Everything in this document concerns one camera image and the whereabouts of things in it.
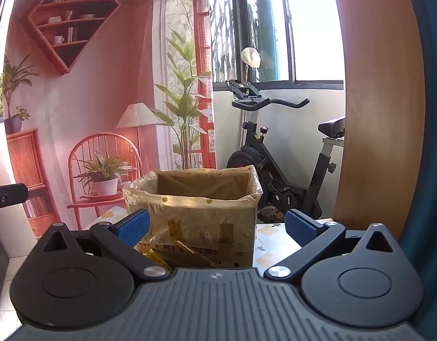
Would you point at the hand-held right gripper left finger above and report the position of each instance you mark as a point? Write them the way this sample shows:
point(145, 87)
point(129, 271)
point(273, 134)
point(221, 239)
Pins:
point(133, 226)

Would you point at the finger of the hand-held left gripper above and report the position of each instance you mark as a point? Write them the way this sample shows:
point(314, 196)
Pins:
point(13, 194)

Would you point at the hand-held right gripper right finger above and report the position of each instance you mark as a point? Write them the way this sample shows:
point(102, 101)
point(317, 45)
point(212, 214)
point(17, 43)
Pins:
point(301, 225)

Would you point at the small yellow snack packet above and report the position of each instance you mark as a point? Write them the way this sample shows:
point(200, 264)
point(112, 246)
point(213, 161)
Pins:
point(155, 258)

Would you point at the brown cardboard box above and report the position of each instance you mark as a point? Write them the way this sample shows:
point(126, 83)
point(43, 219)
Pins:
point(234, 255)

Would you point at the cardboard box with plastic liner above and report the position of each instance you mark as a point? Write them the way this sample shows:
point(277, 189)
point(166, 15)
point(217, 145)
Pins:
point(204, 202)

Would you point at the black exercise bike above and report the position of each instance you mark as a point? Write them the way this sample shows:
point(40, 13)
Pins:
point(275, 170)

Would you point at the printed room backdrop cloth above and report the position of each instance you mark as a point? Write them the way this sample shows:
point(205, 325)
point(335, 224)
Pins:
point(108, 88)

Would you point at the brown wooden board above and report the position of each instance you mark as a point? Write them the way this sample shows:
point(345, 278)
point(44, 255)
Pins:
point(378, 106)

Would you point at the white cloth bag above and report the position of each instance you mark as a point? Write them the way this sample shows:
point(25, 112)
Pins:
point(251, 57)

